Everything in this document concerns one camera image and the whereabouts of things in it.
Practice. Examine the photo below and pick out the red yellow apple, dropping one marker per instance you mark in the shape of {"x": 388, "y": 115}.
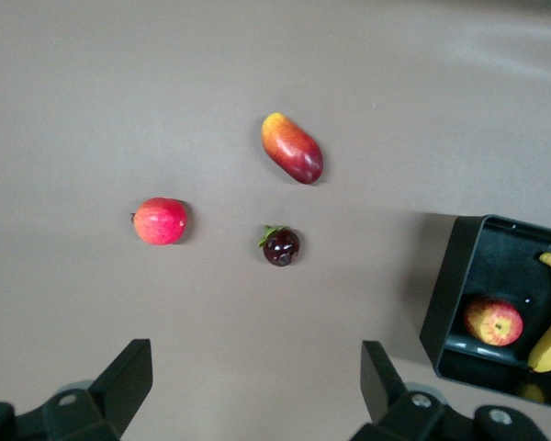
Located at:
{"x": 493, "y": 321}

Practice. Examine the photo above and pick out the dark purple plum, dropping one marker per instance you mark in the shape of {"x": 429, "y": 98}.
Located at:
{"x": 280, "y": 248}

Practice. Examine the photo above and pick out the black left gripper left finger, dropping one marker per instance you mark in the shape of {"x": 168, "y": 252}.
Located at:
{"x": 124, "y": 386}

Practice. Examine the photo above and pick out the brown table mat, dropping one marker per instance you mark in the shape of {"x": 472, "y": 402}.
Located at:
{"x": 119, "y": 92}

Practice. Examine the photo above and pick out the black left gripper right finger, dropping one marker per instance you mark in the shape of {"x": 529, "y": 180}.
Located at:
{"x": 378, "y": 381}

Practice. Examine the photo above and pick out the red pomegranate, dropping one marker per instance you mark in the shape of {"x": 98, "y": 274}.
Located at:
{"x": 160, "y": 221}

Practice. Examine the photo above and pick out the red yellow mango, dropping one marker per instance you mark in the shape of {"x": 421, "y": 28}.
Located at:
{"x": 291, "y": 147}

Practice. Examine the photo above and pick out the black plastic box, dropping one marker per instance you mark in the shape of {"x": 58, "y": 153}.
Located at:
{"x": 450, "y": 275}

